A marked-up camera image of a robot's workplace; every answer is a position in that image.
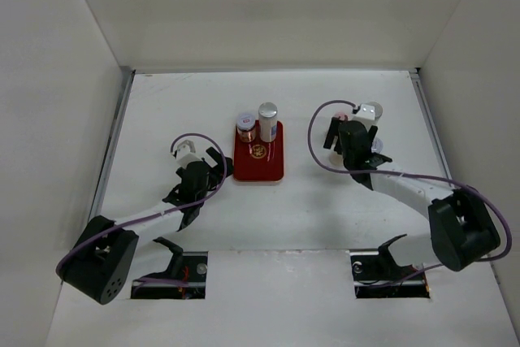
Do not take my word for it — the silver cap tall bottle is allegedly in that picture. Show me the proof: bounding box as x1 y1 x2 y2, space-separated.
258 102 278 143

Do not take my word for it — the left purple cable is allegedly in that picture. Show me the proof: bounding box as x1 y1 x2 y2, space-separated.
55 132 228 283

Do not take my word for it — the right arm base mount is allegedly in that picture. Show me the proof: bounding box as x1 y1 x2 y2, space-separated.
349 234 430 299

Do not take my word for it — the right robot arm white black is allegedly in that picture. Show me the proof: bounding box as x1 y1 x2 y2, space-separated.
323 118 501 271

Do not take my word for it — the silver cap blue label bottle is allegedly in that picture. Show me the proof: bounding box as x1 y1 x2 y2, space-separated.
369 102 384 123

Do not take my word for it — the pink cap spice bottle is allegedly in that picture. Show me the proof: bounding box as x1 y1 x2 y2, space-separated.
332 111 349 121

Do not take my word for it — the yellow cap spice bottle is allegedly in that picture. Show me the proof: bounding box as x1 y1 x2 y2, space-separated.
329 151 343 167

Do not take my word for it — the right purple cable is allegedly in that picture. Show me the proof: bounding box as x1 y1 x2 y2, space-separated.
306 98 513 288

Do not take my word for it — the white cap jar right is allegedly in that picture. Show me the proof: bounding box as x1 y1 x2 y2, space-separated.
371 137 384 154

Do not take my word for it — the red rectangular tray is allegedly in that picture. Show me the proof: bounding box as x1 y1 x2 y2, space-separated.
232 121 285 183

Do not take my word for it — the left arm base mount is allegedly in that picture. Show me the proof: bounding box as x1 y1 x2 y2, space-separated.
130 236 209 300

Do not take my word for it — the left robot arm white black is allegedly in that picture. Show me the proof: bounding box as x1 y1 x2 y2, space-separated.
56 146 233 305

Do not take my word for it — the purple cable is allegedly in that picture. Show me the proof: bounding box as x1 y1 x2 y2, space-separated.
306 98 513 288
55 132 228 283

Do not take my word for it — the white cap red label jar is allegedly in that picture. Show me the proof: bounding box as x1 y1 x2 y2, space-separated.
236 113 256 143

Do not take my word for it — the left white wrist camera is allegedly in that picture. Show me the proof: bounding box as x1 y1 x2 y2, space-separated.
171 140 201 169

